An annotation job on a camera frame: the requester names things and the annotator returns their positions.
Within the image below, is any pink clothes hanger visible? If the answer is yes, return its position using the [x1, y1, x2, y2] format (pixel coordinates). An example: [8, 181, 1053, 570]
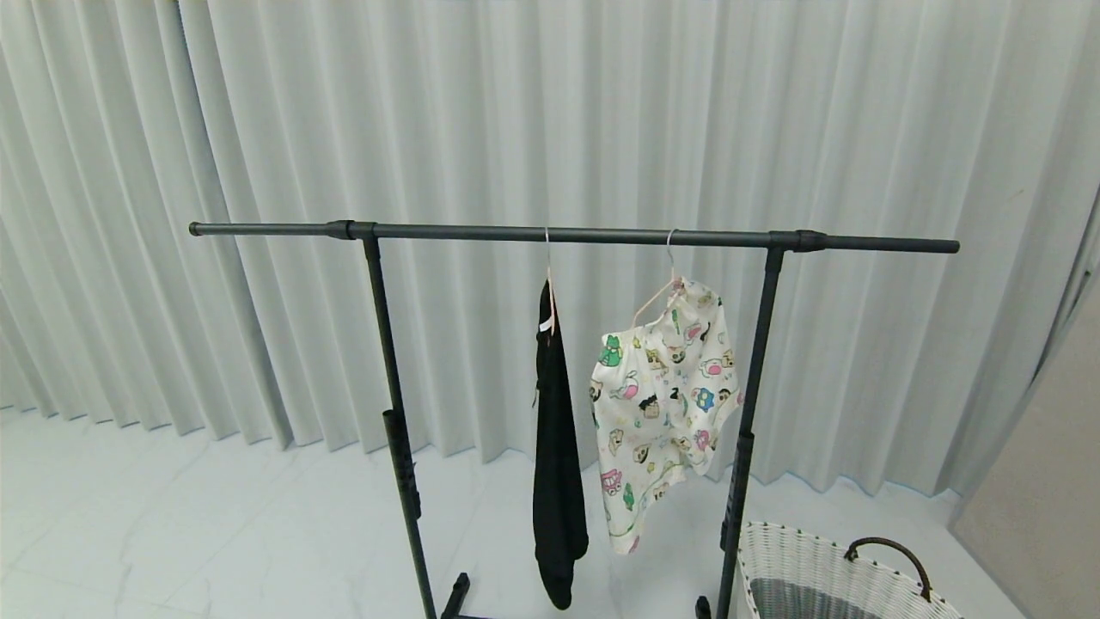
[538, 227, 558, 337]
[632, 229, 686, 329]

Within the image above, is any cream printed garment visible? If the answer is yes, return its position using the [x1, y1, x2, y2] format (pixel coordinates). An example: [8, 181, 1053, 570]
[589, 278, 743, 556]

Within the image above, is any black garment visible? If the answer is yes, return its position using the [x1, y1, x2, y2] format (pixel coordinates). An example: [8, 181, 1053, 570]
[532, 279, 590, 611]

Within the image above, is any black clothes rack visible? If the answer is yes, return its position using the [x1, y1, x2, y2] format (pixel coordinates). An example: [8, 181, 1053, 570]
[188, 219, 961, 619]

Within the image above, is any white laundry basket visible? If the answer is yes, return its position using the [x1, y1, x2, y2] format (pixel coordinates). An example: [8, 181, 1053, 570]
[736, 521, 965, 619]

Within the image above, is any white curtain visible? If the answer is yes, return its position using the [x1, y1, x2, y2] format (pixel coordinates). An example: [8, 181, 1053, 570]
[0, 0, 1100, 498]

